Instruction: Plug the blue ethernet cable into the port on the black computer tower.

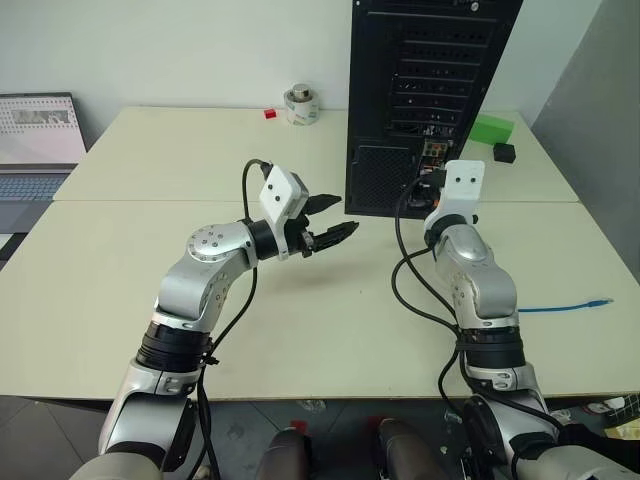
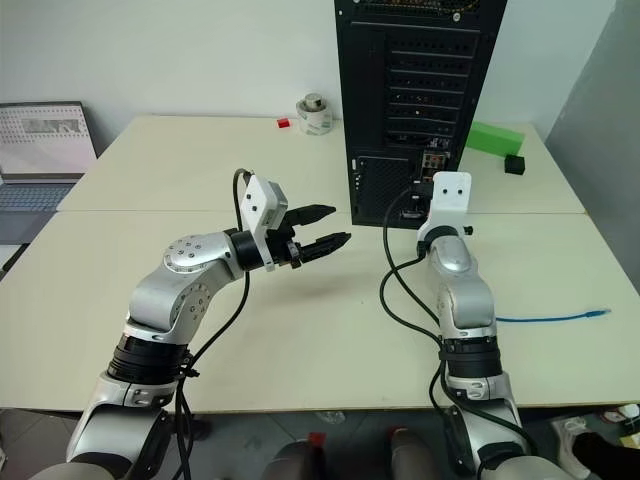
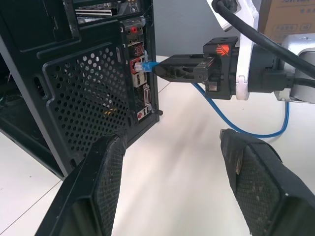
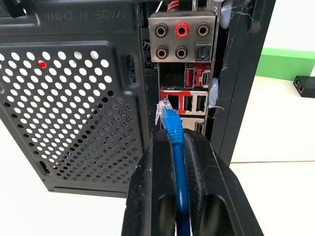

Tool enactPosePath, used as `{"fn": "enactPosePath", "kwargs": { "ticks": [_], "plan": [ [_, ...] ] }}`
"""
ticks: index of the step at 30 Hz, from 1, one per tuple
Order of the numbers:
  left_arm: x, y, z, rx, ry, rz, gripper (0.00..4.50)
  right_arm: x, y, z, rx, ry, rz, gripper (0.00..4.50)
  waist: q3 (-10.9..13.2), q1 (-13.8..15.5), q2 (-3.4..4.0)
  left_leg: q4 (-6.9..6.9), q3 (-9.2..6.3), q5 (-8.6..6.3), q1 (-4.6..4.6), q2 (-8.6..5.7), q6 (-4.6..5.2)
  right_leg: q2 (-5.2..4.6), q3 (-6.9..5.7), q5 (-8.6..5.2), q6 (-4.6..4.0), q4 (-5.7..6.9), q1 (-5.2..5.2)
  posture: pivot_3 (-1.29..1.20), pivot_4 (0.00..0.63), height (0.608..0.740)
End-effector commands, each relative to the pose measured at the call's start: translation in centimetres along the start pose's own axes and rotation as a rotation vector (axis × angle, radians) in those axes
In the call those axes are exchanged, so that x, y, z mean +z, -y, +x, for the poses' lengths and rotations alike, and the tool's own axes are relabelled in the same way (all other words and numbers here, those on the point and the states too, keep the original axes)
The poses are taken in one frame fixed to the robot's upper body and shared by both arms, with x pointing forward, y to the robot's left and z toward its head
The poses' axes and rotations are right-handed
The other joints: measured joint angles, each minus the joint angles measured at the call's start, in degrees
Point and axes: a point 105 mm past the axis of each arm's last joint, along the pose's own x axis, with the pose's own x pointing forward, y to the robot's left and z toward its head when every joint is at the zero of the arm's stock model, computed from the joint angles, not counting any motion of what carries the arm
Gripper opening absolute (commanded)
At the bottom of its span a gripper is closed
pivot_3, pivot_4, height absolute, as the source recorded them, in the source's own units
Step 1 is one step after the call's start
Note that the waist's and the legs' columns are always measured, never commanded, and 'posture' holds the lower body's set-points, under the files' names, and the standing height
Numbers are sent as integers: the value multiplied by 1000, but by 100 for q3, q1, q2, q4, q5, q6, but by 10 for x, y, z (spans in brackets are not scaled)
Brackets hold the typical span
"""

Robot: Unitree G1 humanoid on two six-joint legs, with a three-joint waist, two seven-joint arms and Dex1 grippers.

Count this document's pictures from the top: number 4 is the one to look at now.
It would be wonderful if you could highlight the blue ethernet cable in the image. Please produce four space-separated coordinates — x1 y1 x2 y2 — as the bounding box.
155 99 192 236

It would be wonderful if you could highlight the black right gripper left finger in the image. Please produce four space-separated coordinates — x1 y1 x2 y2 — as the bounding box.
120 129 178 236

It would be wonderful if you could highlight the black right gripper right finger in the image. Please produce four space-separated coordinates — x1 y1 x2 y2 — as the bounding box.
183 128 264 236

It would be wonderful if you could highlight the small black adapter box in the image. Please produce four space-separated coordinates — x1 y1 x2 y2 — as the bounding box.
293 75 315 99

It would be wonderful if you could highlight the green block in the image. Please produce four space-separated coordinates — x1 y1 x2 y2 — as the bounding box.
255 47 315 82

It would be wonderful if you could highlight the black computer tower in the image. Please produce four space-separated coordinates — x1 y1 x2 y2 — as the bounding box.
0 0 276 199

